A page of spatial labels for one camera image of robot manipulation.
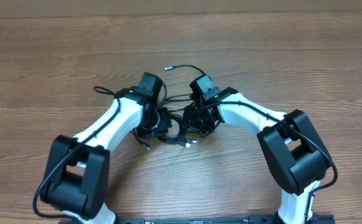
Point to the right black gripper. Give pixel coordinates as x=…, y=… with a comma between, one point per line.
x=197, y=121

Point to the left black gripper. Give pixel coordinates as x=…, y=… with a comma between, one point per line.
x=161, y=123

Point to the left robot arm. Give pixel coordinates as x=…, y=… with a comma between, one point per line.
x=76, y=175

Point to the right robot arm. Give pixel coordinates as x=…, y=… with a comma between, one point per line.
x=294, y=152

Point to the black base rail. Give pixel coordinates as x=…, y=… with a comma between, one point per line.
x=196, y=221

